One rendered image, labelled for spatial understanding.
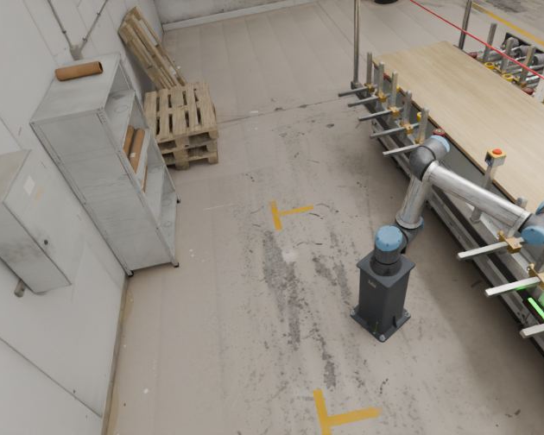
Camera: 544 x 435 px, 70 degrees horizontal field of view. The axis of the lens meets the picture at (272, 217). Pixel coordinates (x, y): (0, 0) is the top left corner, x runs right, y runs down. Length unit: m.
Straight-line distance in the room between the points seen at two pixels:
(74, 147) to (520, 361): 3.15
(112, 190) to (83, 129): 0.49
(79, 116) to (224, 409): 2.05
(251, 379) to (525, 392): 1.69
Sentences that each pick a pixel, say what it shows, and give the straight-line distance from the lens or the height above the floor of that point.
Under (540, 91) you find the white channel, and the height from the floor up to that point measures 0.97.
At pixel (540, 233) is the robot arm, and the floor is 1.36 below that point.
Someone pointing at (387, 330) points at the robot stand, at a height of 0.02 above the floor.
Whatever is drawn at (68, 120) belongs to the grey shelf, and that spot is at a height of 1.51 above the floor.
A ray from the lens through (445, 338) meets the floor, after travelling 3.01.
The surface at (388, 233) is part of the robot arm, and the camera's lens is 2.34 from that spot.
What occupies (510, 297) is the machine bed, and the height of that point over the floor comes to 0.17.
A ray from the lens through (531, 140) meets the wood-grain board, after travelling 3.17.
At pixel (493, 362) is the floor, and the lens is 3.02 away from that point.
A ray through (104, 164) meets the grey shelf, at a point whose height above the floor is 1.16.
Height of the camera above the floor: 2.59
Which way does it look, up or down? 44 degrees down
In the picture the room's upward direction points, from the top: 11 degrees counter-clockwise
